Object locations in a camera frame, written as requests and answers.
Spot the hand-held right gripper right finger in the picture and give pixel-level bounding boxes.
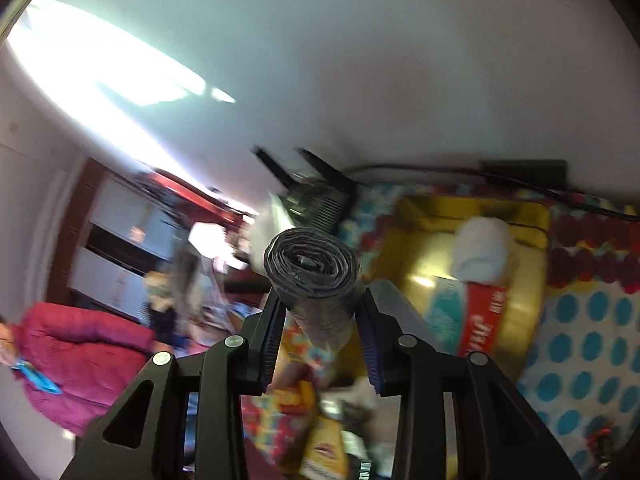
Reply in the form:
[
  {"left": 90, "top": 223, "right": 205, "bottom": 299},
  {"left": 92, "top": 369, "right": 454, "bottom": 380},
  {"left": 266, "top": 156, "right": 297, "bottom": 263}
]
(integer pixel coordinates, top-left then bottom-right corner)
[{"left": 356, "top": 287, "right": 582, "bottom": 480}]

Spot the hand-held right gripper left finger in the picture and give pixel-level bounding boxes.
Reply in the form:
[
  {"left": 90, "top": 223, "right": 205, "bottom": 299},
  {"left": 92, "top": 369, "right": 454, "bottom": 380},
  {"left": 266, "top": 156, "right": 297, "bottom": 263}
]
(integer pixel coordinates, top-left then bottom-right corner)
[{"left": 60, "top": 290, "right": 287, "bottom": 480}]

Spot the grey garbage bag roll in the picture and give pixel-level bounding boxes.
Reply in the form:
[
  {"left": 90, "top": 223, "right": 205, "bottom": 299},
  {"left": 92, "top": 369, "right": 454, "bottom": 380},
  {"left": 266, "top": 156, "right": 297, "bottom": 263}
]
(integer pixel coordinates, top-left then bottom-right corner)
[{"left": 263, "top": 227, "right": 367, "bottom": 352}]

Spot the red cardboard box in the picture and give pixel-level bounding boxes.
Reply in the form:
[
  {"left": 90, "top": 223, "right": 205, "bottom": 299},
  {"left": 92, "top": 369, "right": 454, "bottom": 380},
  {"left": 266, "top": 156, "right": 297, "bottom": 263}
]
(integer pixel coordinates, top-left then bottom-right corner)
[{"left": 456, "top": 282, "right": 509, "bottom": 359}]

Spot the white sock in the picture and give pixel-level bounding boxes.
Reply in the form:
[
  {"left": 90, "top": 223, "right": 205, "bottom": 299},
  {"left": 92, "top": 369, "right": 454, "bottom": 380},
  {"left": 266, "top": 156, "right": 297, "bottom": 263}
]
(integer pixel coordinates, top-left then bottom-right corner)
[{"left": 451, "top": 216, "right": 521, "bottom": 282}]

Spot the gold metal tin box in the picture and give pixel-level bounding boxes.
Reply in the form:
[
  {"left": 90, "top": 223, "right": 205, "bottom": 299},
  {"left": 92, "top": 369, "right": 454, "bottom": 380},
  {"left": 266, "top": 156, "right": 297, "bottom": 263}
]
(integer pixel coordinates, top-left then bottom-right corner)
[{"left": 379, "top": 195, "right": 552, "bottom": 373}]

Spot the white small box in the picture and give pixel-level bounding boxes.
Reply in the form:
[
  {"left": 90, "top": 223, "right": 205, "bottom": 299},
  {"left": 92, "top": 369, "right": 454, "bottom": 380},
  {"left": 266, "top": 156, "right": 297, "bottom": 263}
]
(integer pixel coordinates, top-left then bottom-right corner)
[{"left": 249, "top": 194, "right": 295, "bottom": 277}]

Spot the yellow medicine box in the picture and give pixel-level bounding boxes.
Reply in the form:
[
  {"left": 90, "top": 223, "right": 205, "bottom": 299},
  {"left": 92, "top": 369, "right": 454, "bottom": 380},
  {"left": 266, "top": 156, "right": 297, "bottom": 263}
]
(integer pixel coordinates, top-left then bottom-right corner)
[{"left": 299, "top": 414, "right": 352, "bottom": 480}]

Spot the black router with antennas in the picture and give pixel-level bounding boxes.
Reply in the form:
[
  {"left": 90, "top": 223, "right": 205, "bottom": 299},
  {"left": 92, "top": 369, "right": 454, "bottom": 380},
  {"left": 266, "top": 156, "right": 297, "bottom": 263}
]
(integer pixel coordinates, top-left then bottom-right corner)
[{"left": 254, "top": 146, "right": 359, "bottom": 234}]

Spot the brown cabinet with white doors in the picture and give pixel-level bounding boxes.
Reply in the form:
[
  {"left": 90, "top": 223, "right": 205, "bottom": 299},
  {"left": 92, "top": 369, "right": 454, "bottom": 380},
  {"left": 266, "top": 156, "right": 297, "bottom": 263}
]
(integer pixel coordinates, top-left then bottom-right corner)
[{"left": 50, "top": 156, "right": 253, "bottom": 323}]

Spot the polka-dot printed cloth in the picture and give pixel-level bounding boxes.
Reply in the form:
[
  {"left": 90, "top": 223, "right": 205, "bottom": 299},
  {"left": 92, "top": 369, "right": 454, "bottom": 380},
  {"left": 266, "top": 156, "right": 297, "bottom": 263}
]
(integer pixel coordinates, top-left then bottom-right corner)
[{"left": 240, "top": 182, "right": 640, "bottom": 480}]

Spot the black power cable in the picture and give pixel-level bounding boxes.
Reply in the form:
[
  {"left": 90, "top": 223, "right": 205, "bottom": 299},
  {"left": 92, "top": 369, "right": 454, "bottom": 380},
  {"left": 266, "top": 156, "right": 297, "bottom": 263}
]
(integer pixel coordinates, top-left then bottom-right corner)
[{"left": 349, "top": 162, "right": 640, "bottom": 222}]

